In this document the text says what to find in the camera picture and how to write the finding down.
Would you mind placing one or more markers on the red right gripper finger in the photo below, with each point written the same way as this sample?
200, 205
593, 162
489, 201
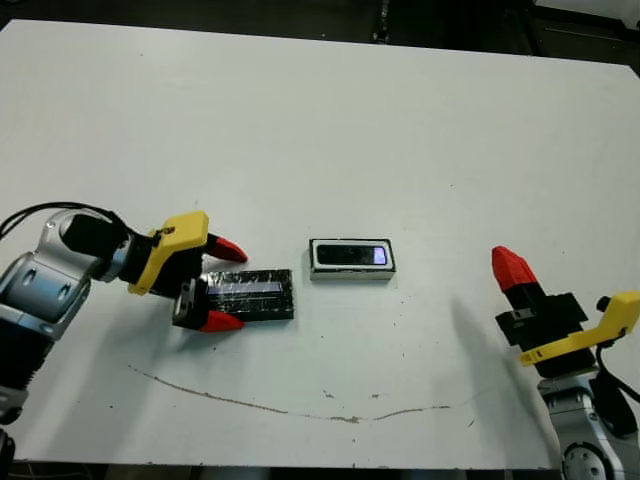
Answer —
504, 267
525, 275

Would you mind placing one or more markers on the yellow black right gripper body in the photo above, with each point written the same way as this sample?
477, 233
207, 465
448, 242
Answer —
555, 330

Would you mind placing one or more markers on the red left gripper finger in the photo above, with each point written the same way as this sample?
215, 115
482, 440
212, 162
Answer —
227, 249
222, 322

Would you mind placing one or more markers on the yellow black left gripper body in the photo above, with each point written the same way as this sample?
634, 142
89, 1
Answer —
170, 250

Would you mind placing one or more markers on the glossy black box lid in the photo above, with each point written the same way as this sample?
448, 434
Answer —
255, 302

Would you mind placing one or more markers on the small black phone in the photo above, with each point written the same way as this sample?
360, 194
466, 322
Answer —
350, 254

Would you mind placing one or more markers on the black stand pole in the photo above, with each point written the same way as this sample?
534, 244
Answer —
383, 22

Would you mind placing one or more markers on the white board edge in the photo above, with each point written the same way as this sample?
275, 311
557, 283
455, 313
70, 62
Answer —
585, 2

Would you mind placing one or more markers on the white camera box base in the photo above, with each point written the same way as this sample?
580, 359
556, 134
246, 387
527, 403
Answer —
350, 275

